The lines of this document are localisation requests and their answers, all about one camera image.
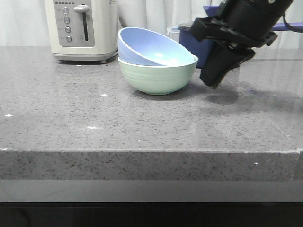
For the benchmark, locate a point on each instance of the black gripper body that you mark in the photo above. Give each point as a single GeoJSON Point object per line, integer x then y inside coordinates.
{"type": "Point", "coordinates": [246, 23]}

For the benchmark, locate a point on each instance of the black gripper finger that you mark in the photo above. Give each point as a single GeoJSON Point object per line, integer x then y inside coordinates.
{"type": "Point", "coordinates": [220, 61]}

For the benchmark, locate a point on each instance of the green plastic bowl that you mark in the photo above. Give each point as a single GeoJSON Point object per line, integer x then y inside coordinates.
{"type": "Point", "coordinates": [157, 80]}

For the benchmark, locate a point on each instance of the blue plastic bowl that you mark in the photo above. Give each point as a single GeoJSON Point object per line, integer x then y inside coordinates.
{"type": "Point", "coordinates": [141, 46]}

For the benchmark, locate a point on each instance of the blue saucepan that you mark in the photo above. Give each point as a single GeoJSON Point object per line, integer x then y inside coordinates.
{"type": "Point", "coordinates": [202, 49]}

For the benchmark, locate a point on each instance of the clear plastic container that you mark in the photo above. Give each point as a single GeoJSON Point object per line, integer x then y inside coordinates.
{"type": "Point", "coordinates": [173, 33]}

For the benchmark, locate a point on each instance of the cream toaster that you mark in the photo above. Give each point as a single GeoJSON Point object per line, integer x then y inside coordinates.
{"type": "Point", "coordinates": [82, 30]}

